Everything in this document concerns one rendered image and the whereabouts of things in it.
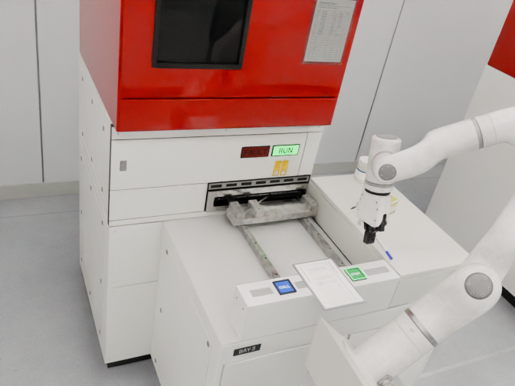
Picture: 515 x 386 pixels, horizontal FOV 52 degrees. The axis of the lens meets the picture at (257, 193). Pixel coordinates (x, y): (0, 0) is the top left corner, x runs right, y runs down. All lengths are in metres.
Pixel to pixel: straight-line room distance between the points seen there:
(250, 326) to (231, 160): 0.67
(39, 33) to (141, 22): 1.63
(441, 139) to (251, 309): 0.71
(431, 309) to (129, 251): 1.14
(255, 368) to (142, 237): 0.67
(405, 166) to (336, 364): 0.55
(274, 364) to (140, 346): 0.86
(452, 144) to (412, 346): 0.55
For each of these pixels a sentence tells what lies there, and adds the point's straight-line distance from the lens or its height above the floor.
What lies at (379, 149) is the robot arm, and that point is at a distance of 1.53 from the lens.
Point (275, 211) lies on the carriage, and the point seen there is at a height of 0.88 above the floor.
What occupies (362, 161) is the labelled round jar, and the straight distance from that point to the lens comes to 2.23.
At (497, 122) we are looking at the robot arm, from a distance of 1.57.
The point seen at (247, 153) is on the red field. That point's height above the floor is 1.10.
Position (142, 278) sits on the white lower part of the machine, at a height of 0.55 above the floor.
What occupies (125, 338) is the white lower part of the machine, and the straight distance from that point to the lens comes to 2.41.
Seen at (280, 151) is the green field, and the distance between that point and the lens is 2.05.
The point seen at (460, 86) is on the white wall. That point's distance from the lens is 4.80.
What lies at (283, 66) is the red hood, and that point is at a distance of 1.84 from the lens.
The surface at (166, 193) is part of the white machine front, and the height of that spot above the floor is 0.94.
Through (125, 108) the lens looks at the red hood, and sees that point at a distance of 1.71.
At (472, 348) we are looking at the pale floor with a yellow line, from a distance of 3.23.
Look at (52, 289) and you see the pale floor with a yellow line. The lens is 2.96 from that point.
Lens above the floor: 2.01
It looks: 31 degrees down
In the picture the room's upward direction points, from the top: 12 degrees clockwise
